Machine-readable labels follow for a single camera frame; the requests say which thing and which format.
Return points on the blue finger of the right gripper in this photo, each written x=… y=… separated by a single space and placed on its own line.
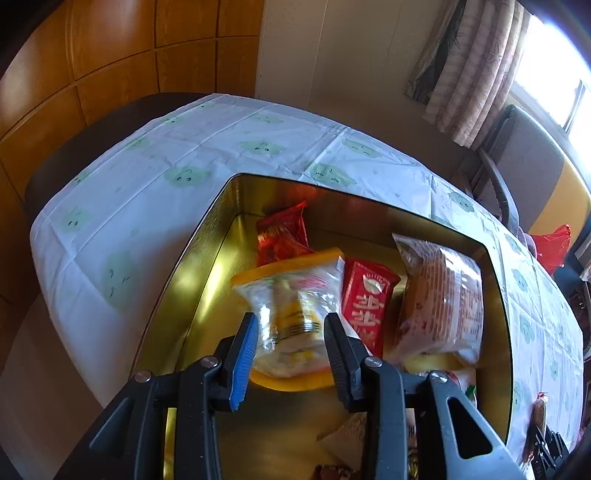
x=549 y=451

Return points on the red boxed snack pack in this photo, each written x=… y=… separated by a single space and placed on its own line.
x=366 y=300

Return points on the cracker sandwich pack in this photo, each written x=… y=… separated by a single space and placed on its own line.
x=463 y=376

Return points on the red plastic bag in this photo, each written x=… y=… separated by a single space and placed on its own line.
x=552 y=249

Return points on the gold tin box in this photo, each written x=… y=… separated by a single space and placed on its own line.
x=291 y=403

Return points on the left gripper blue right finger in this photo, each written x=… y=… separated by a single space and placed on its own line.
x=367 y=384

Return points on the white beige snack sachet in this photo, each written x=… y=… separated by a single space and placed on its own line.
x=346 y=443

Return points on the red-ended sesame bar pack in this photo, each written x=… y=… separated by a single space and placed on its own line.
x=537 y=419

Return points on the white cloud-print tablecloth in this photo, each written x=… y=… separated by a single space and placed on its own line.
x=114 y=208

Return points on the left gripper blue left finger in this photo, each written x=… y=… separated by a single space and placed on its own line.
x=215 y=383

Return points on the grey yellow sofa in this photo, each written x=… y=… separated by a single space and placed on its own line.
x=544 y=184

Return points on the orange red snack pack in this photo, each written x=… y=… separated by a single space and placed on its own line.
x=282 y=236

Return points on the clear yellow peanut snack bag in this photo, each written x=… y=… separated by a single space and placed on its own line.
x=291 y=299

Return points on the white pink large snack bag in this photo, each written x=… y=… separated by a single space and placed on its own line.
x=443 y=307

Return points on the left beige striped curtain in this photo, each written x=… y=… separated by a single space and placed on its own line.
x=466 y=69

